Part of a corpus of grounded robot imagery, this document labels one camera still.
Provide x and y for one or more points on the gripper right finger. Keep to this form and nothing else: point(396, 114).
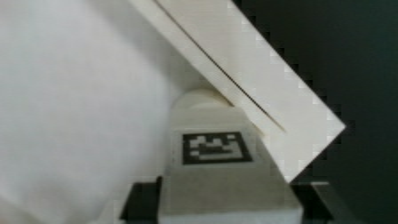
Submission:
point(325, 209)

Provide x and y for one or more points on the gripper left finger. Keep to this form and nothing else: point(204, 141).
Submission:
point(138, 212)

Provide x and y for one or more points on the white table leg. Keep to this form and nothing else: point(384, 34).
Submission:
point(222, 184)

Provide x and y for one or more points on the white square table top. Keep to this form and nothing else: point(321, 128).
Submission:
point(101, 59)

